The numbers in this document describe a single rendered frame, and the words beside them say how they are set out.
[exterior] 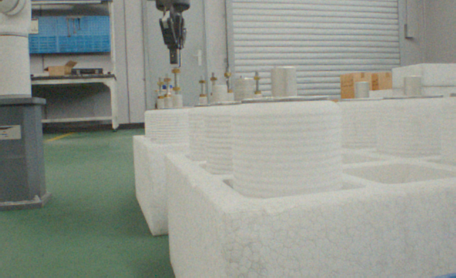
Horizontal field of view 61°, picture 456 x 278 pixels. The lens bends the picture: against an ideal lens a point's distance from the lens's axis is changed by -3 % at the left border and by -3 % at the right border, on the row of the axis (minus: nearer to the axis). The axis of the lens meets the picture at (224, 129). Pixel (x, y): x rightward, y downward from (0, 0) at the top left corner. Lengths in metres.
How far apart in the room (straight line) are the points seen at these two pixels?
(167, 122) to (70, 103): 5.39
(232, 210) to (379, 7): 7.34
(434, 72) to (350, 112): 2.91
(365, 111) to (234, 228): 0.40
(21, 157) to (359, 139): 0.88
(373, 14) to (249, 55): 2.38
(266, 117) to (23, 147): 0.93
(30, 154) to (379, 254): 1.00
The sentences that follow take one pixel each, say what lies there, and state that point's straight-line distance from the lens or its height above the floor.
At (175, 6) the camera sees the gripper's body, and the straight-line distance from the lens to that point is 0.87.
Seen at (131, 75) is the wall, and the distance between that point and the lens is 6.15.
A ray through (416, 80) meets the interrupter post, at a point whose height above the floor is 0.27.
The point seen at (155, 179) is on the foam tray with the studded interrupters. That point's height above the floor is 0.11.
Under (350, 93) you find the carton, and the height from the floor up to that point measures 0.36.
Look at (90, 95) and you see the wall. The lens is 6.16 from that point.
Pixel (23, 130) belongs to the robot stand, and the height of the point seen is 0.21.
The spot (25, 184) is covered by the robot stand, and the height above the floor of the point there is 0.07.
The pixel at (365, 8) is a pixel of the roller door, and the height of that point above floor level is 1.87.
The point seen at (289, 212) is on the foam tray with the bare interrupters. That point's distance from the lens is 0.28.
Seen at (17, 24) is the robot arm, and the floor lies 0.50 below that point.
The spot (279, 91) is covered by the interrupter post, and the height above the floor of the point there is 0.26.
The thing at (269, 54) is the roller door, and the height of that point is 1.08.
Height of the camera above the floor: 0.25
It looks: 3 degrees down
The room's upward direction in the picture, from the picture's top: 2 degrees counter-clockwise
